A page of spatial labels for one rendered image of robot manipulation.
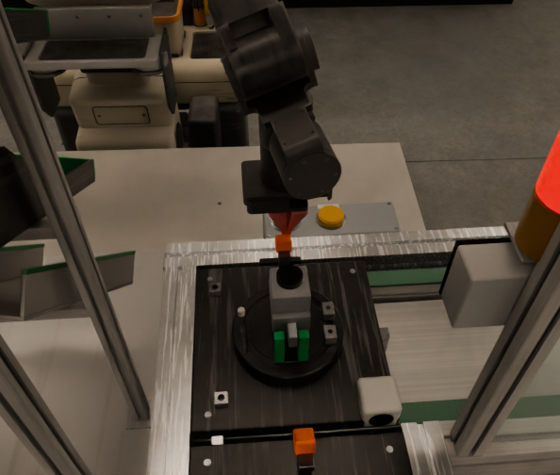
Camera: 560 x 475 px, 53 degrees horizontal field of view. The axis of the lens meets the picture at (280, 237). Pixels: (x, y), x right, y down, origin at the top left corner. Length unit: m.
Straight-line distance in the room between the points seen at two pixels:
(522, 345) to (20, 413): 0.38
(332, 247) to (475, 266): 0.41
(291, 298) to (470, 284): 0.23
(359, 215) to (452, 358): 0.26
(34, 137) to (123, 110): 0.89
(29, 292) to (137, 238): 0.51
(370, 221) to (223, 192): 0.32
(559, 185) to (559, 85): 2.90
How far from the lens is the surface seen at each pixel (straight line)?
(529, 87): 3.24
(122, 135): 1.36
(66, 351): 0.91
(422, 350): 0.81
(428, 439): 0.70
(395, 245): 0.86
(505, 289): 0.49
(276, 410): 0.68
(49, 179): 0.48
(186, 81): 1.58
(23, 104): 0.44
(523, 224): 0.46
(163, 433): 0.70
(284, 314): 0.65
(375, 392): 0.68
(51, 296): 0.57
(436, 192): 2.43
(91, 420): 0.84
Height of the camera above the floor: 1.58
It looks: 47 degrees down
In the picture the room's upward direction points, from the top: straight up
